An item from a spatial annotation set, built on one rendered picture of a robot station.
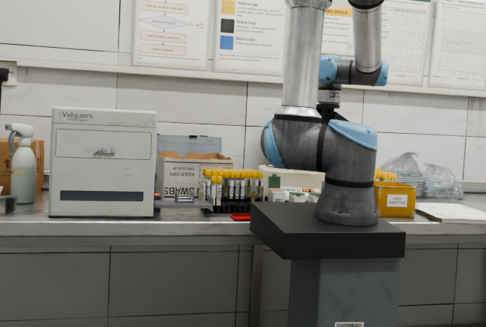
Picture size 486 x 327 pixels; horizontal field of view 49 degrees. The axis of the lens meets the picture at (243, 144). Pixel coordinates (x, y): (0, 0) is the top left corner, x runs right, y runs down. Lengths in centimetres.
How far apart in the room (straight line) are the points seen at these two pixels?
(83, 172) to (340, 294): 74
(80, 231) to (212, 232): 35
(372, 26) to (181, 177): 80
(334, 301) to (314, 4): 68
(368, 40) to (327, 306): 69
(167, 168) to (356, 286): 81
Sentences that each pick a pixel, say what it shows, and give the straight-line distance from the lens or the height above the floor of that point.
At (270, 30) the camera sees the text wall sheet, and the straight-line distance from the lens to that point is 223.
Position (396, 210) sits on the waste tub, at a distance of 179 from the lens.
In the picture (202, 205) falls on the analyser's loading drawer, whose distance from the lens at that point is 155.
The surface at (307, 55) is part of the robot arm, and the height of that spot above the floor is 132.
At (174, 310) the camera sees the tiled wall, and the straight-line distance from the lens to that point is 229.
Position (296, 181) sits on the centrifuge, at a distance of 189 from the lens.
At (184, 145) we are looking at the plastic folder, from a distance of 214.
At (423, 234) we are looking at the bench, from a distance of 176.
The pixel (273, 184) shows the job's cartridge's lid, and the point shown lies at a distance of 169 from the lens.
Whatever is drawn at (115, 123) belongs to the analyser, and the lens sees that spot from 149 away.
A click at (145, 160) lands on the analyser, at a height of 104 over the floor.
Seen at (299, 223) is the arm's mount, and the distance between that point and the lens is 123.
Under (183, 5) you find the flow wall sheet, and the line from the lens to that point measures 217.
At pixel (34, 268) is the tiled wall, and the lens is 224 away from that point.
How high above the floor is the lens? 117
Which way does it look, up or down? 3 degrees down
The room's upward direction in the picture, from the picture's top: 3 degrees clockwise
